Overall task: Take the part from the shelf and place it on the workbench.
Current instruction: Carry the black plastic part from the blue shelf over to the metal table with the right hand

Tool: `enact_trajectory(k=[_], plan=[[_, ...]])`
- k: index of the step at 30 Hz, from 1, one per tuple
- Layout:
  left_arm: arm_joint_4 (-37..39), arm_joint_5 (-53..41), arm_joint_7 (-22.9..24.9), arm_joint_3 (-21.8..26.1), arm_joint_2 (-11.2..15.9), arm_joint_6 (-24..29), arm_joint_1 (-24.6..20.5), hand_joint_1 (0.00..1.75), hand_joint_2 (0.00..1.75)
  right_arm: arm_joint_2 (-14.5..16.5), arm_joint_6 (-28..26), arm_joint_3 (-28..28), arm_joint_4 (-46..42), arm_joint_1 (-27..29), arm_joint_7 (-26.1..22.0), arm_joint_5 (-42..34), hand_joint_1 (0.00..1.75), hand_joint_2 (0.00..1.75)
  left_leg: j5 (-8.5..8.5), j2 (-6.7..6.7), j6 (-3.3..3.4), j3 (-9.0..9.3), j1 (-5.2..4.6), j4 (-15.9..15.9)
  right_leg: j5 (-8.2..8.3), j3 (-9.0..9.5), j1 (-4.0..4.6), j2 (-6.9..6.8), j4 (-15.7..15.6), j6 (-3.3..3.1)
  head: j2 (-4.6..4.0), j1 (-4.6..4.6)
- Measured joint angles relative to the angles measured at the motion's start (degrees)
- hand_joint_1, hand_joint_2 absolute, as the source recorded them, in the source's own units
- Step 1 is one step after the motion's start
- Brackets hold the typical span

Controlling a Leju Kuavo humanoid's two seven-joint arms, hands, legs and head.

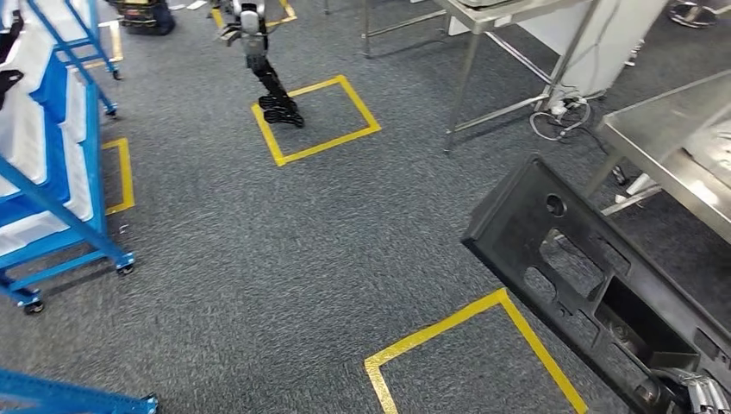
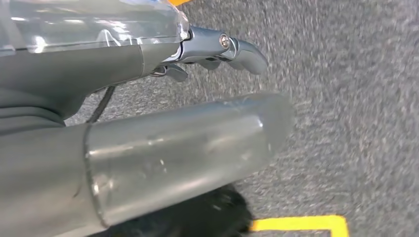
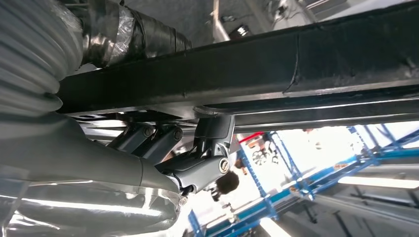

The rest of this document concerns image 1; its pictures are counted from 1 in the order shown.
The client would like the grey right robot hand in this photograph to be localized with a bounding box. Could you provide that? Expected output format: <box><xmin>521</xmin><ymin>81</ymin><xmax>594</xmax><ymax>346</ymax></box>
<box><xmin>636</xmin><ymin>370</ymin><xmax>731</xmax><ymax>414</ymax></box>

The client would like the yellow floor tape outline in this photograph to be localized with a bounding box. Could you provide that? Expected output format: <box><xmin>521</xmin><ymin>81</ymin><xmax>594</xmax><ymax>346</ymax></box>
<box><xmin>101</xmin><ymin>136</ymin><xmax>136</xmax><ymax>216</ymax></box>
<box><xmin>251</xmin><ymin>74</ymin><xmax>383</xmax><ymax>168</ymax></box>

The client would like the white cabinet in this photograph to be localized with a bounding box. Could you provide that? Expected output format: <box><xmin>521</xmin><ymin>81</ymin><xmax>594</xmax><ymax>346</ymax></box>
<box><xmin>516</xmin><ymin>0</ymin><xmax>669</xmax><ymax>98</ymax></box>

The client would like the grey and black humanoid robot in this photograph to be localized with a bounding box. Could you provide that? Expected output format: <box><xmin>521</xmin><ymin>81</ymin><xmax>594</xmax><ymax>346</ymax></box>
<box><xmin>216</xmin><ymin>0</ymin><xmax>305</xmax><ymax>129</ymax></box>

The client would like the large blue metal shelving rack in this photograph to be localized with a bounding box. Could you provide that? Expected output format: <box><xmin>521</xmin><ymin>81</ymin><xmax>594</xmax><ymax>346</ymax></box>
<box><xmin>0</xmin><ymin>368</ymin><xmax>159</xmax><ymax>414</ymax></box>

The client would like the blue wheeled bin rack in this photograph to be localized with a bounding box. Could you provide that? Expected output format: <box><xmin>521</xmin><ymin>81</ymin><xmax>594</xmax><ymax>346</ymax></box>
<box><xmin>0</xmin><ymin>0</ymin><xmax>136</xmax><ymax>316</ymax></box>

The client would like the black tool bag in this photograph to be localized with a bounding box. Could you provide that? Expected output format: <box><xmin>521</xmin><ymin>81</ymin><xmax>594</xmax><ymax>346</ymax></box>
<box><xmin>111</xmin><ymin>0</ymin><xmax>177</xmax><ymax>36</ymax></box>

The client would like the black plastic part in bin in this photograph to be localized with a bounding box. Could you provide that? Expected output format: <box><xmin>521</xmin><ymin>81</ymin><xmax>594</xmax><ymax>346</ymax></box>
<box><xmin>0</xmin><ymin>11</ymin><xmax>25</xmax><ymax>110</ymax></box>

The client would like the stainless steel workbench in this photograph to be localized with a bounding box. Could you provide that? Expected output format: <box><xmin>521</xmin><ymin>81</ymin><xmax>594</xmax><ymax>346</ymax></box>
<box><xmin>582</xmin><ymin>68</ymin><xmax>731</xmax><ymax>247</ymax></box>

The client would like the blue plastic bin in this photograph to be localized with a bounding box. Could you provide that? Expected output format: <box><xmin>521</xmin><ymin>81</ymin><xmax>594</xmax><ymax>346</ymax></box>
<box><xmin>0</xmin><ymin>51</ymin><xmax>72</xmax><ymax>227</ymax></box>

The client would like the power strip with cables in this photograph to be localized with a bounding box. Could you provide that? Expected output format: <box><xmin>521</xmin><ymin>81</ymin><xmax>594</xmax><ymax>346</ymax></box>
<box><xmin>528</xmin><ymin>94</ymin><xmax>595</xmax><ymax>142</ymax></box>

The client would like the stainless steel table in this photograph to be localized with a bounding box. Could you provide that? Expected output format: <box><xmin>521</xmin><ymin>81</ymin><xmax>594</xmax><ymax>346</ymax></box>
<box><xmin>362</xmin><ymin>0</ymin><xmax>601</xmax><ymax>153</ymax></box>

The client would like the white plastic bin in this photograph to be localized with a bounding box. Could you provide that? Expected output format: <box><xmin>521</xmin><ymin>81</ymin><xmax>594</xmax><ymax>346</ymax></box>
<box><xmin>0</xmin><ymin>0</ymin><xmax>55</xmax><ymax>198</ymax></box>
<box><xmin>0</xmin><ymin>71</ymin><xmax>96</xmax><ymax>257</ymax></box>

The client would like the black plastic plate part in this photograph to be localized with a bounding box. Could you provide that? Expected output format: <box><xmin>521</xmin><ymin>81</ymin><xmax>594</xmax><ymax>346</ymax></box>
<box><xmin>461</xmin><ymin>154</ymin><xmax>731</xmax><ymax>414</ymax></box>

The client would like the small blue wheeled rack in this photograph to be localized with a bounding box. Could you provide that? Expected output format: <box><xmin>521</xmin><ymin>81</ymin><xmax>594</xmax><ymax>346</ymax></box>
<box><xmin>25</xmin><ymin>0</ymin><xmax>122</xmax><ymax>116</ymax></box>

